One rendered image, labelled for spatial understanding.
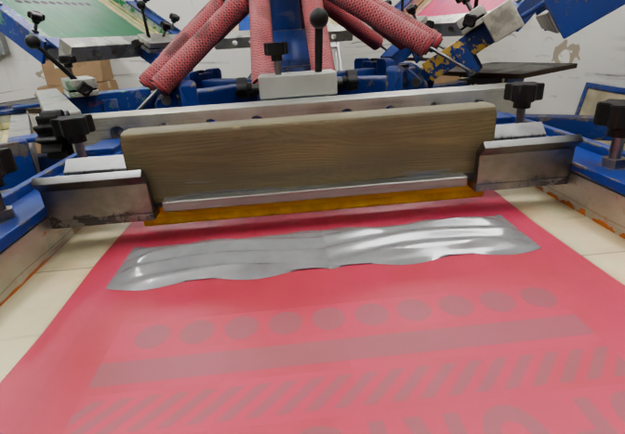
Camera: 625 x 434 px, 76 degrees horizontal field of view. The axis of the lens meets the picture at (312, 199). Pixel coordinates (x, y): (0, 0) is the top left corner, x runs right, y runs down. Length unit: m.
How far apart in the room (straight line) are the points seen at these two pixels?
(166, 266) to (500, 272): 0.27
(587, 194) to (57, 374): 0.45
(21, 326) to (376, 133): 0.32
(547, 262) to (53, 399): 0.35
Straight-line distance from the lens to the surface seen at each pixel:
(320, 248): 0.35
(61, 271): 0.42
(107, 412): 0.26
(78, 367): 0.30
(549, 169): 0.46
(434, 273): 0.33
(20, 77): 5.25
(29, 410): 0.29
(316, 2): 1.02
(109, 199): 0.42
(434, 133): 0.41
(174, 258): 0.37
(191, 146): 0.39
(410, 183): 0.40
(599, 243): 0.42
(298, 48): 1.17
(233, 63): 4.55
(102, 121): 0.67
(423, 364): 0.25
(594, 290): 0.35
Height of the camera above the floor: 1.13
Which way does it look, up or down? 22 degrees down
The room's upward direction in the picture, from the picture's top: 4 degrees counter-clockwise
